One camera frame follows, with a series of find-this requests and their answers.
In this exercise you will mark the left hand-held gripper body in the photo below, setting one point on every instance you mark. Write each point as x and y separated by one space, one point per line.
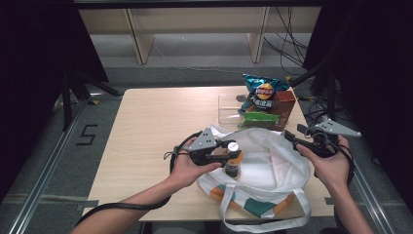
203 141

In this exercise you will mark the person's right hand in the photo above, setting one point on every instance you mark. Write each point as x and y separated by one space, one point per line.
331 172

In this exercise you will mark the blue chip bag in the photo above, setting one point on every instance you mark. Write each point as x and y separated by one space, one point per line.
263 91

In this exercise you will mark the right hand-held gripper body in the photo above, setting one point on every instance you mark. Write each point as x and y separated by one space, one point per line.
337 128

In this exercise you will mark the yellow floor tape piece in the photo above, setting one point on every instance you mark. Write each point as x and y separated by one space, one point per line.
95 102

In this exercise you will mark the white-capped drink bottle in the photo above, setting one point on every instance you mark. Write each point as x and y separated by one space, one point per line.
233 165

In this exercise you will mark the green snack packet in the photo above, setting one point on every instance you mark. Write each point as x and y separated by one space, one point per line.
259 118

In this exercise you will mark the brown carton box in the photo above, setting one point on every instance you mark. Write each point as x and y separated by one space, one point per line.
285 107

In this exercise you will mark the black curtain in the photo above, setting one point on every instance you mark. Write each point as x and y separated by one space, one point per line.
373 65
32 65

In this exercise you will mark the clear plastic tray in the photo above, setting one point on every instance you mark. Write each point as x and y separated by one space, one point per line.
227 110

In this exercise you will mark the person's left hand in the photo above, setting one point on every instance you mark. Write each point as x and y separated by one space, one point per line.
185 172

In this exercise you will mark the beige desk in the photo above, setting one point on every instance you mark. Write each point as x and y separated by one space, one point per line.
139 45

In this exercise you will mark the white tote bag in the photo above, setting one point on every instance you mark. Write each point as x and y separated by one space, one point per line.
269 162

